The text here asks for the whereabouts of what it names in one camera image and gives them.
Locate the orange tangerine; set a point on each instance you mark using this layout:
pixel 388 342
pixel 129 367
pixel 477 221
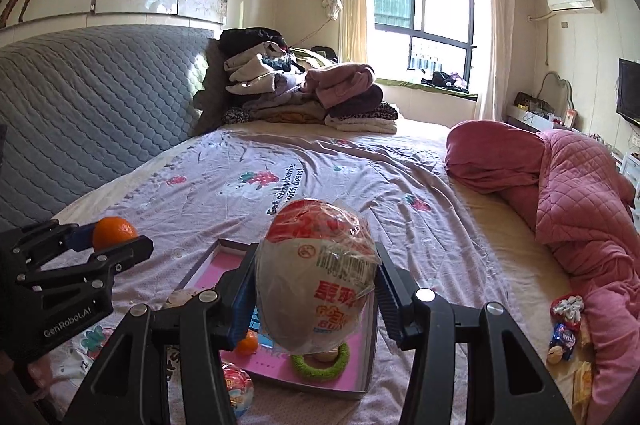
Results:
pixel 248 345
pixel 112 231

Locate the pink quilted blanket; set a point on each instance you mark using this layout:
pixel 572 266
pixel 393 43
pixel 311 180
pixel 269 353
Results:
pixel 567 189

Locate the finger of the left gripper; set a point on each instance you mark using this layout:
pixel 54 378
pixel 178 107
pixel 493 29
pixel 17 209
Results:
pixel 28 248
pixel 97 271

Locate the shallow grey cardboard tray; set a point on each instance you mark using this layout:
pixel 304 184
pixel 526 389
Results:
pixel 315 316

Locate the brown walnut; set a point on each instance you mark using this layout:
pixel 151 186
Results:
pixel 327 356

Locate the red white snack bag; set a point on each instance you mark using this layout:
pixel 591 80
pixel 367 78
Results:
pixel 240 388
pixel 314 272

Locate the pile of folded clothes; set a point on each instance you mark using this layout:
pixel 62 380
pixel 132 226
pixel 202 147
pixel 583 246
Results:
pixel 253 75

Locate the grey quilted headboard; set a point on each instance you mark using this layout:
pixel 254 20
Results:
pixel 82 107

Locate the red white wrapped candy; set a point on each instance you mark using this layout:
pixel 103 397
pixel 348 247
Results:
pixel 568 310

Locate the strawberry print bed sheet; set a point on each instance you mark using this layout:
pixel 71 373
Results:
pixel 229 185

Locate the white drawer cabinet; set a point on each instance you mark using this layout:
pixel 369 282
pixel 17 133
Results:
pixel 630 168

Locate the pink blue children's book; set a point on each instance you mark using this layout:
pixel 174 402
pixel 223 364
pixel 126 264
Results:
pixel 348 377

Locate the cream curtain right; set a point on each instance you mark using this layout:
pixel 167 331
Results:
pixel 491 73

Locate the blue candy packet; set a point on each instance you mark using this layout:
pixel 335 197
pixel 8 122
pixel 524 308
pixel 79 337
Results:
pixel 562 344

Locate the yellow biscuit packet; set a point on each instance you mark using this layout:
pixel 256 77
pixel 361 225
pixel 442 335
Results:
pixel 582 384

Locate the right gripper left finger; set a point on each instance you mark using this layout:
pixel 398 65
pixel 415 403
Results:
pixel 127 383

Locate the window with dark frame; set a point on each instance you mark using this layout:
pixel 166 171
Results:
pixel 413 38

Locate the clothes on window sill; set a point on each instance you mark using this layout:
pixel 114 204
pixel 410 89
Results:
pixel 445 81

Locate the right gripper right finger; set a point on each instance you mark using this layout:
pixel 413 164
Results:
pixel 507 381

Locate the cluttered dressing table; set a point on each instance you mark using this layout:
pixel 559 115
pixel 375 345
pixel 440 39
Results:
pixel 535 114

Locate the black wall television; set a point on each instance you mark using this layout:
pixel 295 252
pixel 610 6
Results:
pixel 628 91

